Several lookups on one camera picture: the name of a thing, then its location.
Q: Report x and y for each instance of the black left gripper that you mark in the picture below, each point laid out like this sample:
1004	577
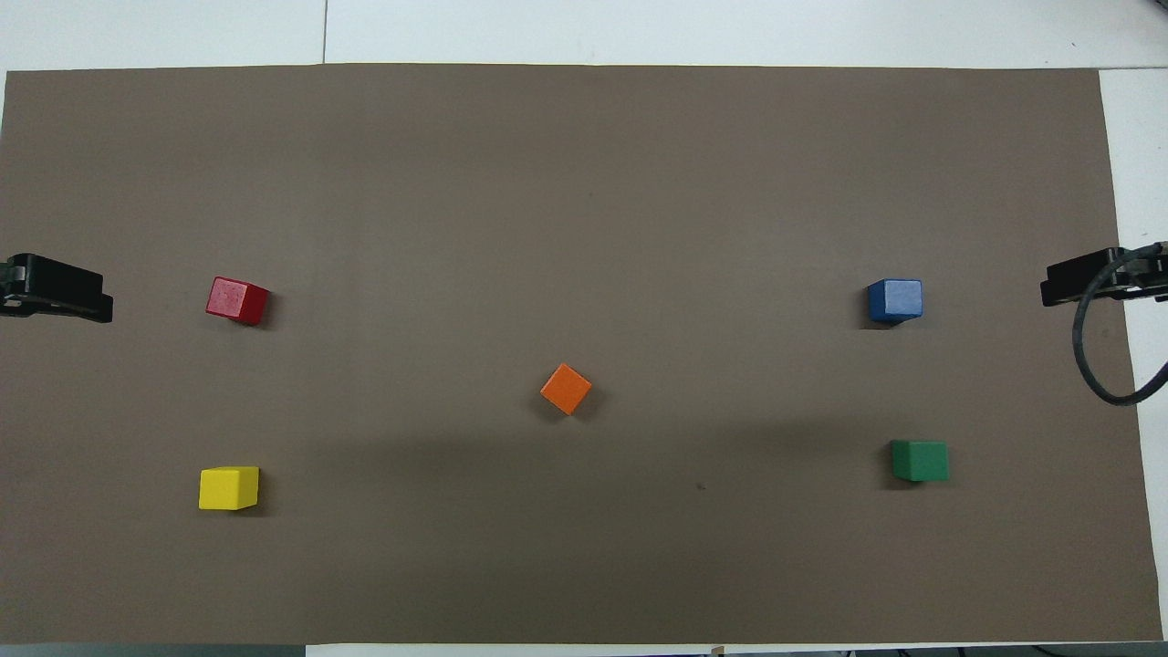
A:
16	285

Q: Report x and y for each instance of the yellow wooden block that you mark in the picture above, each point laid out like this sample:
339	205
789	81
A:
228	488

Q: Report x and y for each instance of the blue wooden block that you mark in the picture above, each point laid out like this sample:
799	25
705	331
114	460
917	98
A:
899	299

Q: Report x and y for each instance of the green wooden block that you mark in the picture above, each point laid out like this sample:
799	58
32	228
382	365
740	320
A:
920	461

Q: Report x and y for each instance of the red wooden block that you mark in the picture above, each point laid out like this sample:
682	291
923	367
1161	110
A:
233	298

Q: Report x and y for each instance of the orange wooden block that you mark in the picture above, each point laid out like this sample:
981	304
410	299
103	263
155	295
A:
566	388

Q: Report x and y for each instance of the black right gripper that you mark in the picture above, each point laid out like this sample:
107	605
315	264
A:
1145	278

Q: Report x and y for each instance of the brown paper table mat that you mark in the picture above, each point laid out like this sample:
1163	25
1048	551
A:
584	182

